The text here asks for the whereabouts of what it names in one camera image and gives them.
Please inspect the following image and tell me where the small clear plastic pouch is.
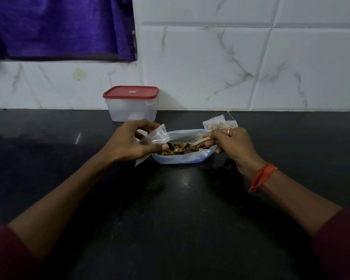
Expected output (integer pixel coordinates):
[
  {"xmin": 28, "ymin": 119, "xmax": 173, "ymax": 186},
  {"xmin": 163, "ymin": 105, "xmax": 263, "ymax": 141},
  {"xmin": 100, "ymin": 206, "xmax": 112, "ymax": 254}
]
[{"xmin": 135, "ymin": 124, "xmax": 170, "ymax": 167}]

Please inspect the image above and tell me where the red container lid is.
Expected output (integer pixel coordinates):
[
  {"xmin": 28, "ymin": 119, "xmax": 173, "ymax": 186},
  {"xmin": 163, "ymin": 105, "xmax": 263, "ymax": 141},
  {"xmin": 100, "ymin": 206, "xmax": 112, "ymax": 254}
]
[{"xmin": 103, "ymin": 86, "xmax": 160, "ymax": 100}]

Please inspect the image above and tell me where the person's right hand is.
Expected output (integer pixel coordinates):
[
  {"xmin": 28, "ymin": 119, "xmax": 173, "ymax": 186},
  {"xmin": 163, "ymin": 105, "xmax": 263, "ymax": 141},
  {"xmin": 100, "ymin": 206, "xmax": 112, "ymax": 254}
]
[{"xmin": 203, "ymin": 127, "xmax": 266, "ymax": 179}]

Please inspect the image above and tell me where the orange thread wristband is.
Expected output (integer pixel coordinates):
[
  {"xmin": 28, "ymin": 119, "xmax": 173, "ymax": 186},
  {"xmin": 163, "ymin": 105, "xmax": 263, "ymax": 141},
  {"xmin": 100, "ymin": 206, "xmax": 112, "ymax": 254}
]
[{"xmin": 248, "ymin": 163, "xmax": 279, "ymax": 193}]

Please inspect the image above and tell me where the translucent plastic container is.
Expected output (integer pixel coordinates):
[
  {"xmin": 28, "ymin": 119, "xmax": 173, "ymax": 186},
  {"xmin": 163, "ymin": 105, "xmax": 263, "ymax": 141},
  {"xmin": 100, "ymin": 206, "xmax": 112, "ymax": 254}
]
[{"xmin": 105, "ymin": 95, "xmax": 159, "ymax": 122}]

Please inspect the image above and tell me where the bluish clear plastic bag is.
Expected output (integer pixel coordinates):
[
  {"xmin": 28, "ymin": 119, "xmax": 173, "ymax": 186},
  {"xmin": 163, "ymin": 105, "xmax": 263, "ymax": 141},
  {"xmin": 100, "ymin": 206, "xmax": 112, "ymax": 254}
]
[{"xmin": 151, "ymin": 129, "xmax": 217, "ymax": 165}]

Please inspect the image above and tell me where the maroon right sleeve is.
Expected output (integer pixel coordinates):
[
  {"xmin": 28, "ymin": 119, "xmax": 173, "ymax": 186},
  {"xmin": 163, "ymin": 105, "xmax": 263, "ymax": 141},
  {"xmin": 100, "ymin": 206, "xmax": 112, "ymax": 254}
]
[{"xmin": 310, "ymin": 208, "xmax": 350, "ymax": 280}]

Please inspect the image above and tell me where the person's left hand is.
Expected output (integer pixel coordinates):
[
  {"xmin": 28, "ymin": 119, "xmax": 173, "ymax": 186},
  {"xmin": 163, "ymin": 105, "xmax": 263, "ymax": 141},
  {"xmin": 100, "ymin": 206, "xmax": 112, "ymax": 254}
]
[{"xmin": 103, "ymin": 119, "xmax": 170, "ymax": 165}]

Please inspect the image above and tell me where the purple cloth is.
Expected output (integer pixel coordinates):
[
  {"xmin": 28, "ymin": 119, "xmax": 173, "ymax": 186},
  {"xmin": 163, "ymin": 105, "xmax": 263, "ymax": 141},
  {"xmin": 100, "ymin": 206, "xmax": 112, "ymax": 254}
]
[{"xmin": 0, "ymin": 0, "xmax": 137, "ymax": 62}]

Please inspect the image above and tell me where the maroon left sleeve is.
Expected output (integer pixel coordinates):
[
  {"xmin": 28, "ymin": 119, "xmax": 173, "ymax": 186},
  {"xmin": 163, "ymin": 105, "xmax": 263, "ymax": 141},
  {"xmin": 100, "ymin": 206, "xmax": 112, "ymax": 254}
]
[{"xmin": 0, "ymin": 226, "xmax": 43, "ymax": 280}]

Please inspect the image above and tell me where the wooden spoon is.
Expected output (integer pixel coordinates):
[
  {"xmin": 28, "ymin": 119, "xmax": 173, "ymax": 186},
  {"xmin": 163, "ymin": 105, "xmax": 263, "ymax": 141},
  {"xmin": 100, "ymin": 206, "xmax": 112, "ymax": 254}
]
[{"xmin": 175, "ymin": 136, "xmax": 213, "ymax": 154}]

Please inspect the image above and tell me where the maroon sleeve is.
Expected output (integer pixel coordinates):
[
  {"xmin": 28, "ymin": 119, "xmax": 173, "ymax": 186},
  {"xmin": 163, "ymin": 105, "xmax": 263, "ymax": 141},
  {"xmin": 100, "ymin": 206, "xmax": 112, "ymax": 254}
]
[
  {"xmin": 0, "ymin": 226, "xmax": 43, "ymax": 280},
  {"xmin": 310, "ymin": 208, "xmax": 350, "ymax": 280}
]

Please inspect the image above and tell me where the person's right forearm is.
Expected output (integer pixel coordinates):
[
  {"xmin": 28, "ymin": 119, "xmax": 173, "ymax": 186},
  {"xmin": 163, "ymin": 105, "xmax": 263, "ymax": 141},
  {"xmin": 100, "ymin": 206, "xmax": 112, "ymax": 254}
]
[{"xmin": 245, "ymin": 164, "xmax": 344, "ymax": 237}]

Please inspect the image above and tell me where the small pouch with nuts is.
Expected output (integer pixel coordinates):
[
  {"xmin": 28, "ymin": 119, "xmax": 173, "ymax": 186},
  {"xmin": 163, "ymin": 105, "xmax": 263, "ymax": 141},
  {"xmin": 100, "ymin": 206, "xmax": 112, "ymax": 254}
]
[{"xmin": 203, "ymin": 115, "xmax": 239, "ymax": 132}]

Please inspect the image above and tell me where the pile of mixed nuts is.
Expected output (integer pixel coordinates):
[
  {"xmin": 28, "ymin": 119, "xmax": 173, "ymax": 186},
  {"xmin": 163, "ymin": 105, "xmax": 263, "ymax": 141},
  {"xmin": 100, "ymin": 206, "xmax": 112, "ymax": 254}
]
[{"xmin": 159, "ymin": 142, "xmax": 207, "ymax": 157}]

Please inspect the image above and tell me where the person's left forearm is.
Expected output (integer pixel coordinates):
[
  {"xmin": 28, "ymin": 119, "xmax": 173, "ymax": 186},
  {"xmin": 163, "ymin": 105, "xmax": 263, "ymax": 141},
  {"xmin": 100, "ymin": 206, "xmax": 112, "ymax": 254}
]
[{"xmin": 7, "ymin": 149, "xmax": 118, "ymax": 260}]

